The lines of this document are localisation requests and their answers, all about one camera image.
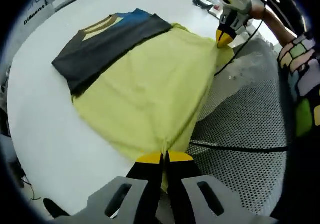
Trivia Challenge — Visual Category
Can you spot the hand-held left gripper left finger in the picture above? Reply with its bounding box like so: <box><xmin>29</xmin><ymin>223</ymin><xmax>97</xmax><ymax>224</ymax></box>
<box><xmin>51</xmin><ymin>152</ymin><xmax>165</xmax><ymax>224</ymax></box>

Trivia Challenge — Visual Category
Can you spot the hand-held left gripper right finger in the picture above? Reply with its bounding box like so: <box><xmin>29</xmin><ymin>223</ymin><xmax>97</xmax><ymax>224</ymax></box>
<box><xmin>165</xmin><ymin>150</ymin><xmax>279</xmax><ymax>224</ymax></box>

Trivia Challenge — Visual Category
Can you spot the blue yellow grey garment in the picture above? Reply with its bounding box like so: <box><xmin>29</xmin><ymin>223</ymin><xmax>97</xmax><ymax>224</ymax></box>
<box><xmin>51</xmin><ymin>8</ymin><xmax>236</xmax><ymax>194</ymax></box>

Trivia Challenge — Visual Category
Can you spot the dark grey curved object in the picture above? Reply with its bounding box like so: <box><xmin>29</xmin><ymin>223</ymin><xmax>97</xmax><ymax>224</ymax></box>
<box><xmin>191</xmin><ymin>0</ymin><xmax>214</xmax><ymax>10</ymax></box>

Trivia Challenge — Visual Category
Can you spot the person's patterned shirt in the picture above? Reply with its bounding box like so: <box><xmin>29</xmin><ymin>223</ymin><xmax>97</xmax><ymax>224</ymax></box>
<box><xmin>276</xmin><ymin>31</ymin><xmax>320</xmax><ymax>140</ymax></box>

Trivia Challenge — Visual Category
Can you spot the perforated grey mat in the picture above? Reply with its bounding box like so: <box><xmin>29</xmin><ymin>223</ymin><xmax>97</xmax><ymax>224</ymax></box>
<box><xmin>186</xmin><ymin>38</ymin><xmax>289</xmax><ymax>218</ymax></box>

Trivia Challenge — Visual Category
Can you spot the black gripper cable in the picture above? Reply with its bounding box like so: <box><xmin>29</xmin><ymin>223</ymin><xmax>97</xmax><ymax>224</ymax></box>
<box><xmin>213</xmin><ymin>16</ymin><xmax>264</xmax><ymax>77</ymax></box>

